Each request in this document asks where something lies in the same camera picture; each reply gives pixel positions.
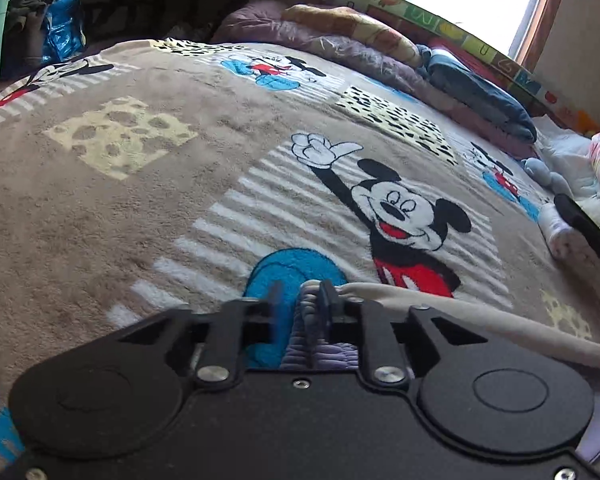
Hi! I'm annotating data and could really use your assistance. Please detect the yellow patterned pillow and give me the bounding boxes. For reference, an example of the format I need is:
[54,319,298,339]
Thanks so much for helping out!
[282,4,422,67]

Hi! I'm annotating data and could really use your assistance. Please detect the lavender sweatpants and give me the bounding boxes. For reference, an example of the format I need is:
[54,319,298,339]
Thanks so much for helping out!
[279,278,600,466]

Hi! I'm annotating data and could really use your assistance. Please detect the blue plastic bag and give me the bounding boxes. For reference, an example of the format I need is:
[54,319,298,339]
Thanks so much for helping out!
[42,0,86,64]

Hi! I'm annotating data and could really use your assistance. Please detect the white folded garment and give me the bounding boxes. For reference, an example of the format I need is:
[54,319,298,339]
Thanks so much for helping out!
[538,203,600,302]

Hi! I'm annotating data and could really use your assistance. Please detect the purple quilt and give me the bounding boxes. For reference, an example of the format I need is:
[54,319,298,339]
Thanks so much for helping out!
[211,0,535,159]

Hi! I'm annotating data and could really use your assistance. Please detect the Mickey Mouse fleece blanket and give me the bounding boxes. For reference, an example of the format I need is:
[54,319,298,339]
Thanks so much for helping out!
[0,40,600,469]

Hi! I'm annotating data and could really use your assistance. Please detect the brown right curtain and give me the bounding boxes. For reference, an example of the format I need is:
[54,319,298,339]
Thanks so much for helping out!
[515,0,562,72]

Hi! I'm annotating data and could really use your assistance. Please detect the light blue plush toy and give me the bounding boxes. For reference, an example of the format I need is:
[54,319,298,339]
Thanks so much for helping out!
[522,158,572,196]

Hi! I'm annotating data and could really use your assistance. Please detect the black folded garment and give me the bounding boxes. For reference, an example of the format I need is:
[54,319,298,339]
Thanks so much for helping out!
[554,193,600,259]

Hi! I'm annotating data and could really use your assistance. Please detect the colourful alphabet play mat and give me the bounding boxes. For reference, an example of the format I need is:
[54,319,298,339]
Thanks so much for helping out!
[318,0,600,134]

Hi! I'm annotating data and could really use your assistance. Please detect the white cream bedding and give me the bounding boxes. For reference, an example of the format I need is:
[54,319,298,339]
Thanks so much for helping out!
[532,115,600,228]

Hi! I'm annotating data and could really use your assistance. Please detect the dark side desk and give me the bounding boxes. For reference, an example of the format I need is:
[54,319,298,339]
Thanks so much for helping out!
[81,0,248,44]

